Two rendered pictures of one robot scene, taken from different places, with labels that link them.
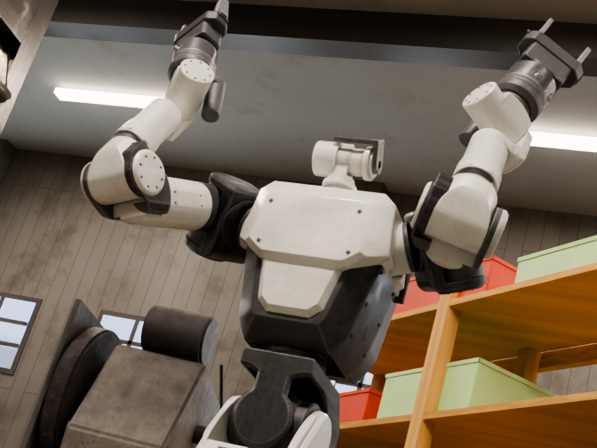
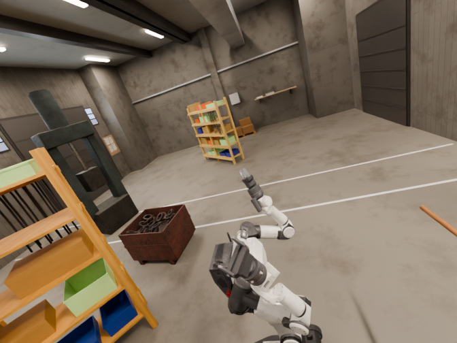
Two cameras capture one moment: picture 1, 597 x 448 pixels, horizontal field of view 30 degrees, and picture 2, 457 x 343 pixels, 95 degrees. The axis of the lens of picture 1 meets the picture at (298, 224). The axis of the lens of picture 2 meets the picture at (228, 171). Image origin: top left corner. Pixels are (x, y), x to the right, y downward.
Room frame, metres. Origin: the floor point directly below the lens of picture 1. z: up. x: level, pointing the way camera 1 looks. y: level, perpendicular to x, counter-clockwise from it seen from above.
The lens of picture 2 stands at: (1.92, 0.90, 2.23)
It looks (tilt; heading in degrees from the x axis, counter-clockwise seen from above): 21 degrees down; 262
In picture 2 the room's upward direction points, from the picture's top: 19 degrees counter-clockwise
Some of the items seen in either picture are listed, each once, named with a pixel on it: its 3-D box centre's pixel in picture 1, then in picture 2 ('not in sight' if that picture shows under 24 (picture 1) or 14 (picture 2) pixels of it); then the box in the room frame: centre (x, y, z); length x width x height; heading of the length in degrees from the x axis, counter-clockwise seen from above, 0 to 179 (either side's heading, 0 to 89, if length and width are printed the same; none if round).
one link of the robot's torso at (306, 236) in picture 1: (325, 279); (242, 269); (1.89, -0.08, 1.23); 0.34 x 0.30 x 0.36; 67
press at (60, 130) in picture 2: not in sight; (83, 165); (4.33, -4.45, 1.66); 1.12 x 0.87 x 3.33; 66
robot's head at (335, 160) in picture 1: (342, 166); (242, 242); (1.84, -0.05, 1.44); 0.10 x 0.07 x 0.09; 67
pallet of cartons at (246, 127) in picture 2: not in sight; (241, 128); (-0.65, -8.61, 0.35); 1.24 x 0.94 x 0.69; 157
